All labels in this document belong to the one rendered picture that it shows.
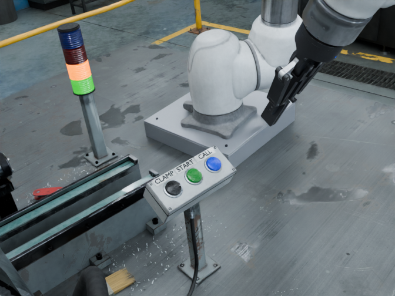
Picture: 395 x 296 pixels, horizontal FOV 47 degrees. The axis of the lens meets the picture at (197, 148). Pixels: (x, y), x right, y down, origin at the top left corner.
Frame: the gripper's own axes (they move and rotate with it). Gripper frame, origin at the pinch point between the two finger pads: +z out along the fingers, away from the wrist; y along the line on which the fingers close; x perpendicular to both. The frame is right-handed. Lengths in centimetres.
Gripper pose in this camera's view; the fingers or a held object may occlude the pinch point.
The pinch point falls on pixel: (274, 108)
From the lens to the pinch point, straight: 86.8
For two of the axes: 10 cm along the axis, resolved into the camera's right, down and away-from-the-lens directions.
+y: -7.5, 4.2, -5.1
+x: 6.1, 7.3, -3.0
